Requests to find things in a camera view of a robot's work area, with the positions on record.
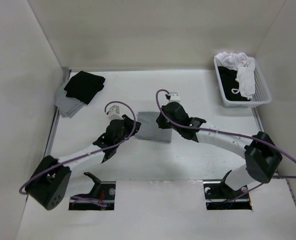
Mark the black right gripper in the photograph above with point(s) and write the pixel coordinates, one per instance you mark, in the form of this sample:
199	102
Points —
160	121

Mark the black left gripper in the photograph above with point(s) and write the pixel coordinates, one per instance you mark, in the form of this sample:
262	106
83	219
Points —
128	123

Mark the grey tank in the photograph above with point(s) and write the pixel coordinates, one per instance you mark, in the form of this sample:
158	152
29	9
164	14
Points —
149	129
67	106

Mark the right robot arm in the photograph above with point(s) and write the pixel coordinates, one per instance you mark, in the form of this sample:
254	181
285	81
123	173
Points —
261	159

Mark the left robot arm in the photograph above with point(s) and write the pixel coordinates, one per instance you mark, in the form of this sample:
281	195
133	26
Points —
50	180

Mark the folded grey tank top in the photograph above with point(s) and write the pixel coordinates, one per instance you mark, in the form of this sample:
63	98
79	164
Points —
67	106

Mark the folded black tank top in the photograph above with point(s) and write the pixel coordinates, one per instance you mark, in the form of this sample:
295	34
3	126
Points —
84	86

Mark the black tank top in basket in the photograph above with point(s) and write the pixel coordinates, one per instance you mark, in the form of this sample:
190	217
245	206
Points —
230	85

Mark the white tank top in basket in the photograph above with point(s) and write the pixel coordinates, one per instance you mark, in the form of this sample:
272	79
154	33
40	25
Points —
244	66

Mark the white plastic laundry basket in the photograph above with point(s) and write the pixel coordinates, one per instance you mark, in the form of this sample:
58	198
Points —
262	93

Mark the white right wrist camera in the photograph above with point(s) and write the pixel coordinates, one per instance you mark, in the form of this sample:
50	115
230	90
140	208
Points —
173	97

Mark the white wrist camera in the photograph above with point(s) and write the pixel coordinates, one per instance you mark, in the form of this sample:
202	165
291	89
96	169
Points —
114	113
173	97

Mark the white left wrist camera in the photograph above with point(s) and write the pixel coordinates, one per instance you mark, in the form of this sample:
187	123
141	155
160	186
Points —
114	113

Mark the left metal table rail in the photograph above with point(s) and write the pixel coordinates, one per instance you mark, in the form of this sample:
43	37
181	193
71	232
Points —
56	116

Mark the metal table rail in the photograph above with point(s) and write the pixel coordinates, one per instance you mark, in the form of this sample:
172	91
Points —
260	128
56	116

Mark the right metal table rail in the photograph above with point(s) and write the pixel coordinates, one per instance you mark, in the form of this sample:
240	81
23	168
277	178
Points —
260	128

